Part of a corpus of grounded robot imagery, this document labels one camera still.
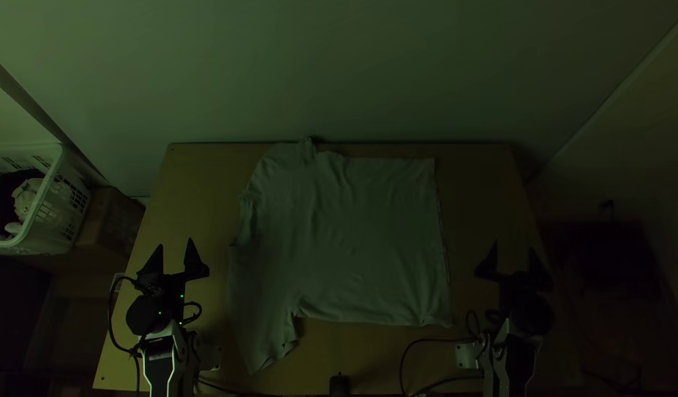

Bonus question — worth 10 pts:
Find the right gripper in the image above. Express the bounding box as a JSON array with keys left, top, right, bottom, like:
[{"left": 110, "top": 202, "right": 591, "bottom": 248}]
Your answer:
[{"left": 474, "top": 240, "right": 554, "bottom": 310}]

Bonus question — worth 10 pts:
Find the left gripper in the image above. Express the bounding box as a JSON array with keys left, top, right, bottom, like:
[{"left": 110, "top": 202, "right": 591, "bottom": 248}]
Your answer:
[{"left": 136, "top": 237, "right": 211, "bottom": 322}]

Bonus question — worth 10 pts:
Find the white t-shirt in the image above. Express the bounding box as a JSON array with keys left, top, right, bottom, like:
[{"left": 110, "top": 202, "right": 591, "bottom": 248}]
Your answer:
[{"left": 226, "top": 137, "right": 454, "bottom": 376}]

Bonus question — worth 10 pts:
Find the cardboard box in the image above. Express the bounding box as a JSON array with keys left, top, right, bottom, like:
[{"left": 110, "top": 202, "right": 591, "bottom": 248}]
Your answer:
[{"left": 74, "top": 186, "right": 147, "bottom": 257}]

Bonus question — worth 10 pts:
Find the white laundry basket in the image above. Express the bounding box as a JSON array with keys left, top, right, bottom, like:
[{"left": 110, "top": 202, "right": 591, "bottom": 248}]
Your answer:
[{"left": 0, "top": 143, "right": 92, "bottom": 257}]

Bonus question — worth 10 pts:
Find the heap of clothes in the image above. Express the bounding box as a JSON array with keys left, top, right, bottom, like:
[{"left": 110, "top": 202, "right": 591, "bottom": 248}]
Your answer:
[{"left": 0, "top": 168, "right": 46, "bottom": 241}]

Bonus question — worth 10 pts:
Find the black cable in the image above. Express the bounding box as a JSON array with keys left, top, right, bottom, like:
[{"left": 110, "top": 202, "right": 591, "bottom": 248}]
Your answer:
[
  {"left": 107, "top": 275, "right": 152, "bottom": 397},
  {"left": 398, "top": 337, "right": 483, "bottom": 397}
]

